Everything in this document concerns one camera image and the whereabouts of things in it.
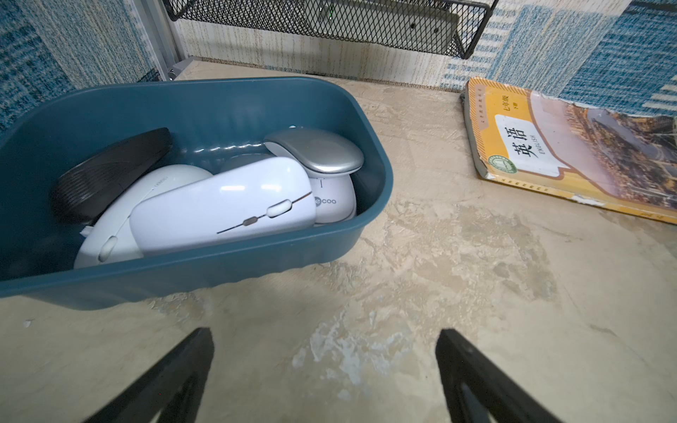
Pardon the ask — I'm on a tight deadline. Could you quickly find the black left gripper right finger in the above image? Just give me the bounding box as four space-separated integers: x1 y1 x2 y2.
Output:
435 329 559 422

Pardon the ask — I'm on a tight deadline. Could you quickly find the white rounded computer mouse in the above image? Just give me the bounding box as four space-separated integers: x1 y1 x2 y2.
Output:
73 164 213 269

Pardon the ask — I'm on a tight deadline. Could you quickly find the teal plastic storage box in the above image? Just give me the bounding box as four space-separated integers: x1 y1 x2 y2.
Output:
1 78 394 310

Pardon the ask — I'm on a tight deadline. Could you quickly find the white logo computer mouse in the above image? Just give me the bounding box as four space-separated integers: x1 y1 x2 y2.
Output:
310 176 357 226

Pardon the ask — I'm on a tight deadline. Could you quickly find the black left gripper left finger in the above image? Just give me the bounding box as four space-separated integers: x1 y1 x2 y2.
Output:
87 327 214 422

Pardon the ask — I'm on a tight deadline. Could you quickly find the black computer mouse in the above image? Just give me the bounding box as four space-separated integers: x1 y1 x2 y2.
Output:
49 128 173 224

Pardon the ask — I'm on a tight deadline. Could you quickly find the black mesh desk shelf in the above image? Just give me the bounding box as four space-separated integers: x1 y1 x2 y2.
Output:
162 0 497 59

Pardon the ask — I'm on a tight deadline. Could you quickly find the silver grey computer mouse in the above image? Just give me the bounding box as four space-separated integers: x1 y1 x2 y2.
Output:
264 128 364 178

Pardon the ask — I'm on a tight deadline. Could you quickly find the yellow English textbook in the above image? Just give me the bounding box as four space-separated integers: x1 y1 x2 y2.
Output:
462 77 676 224

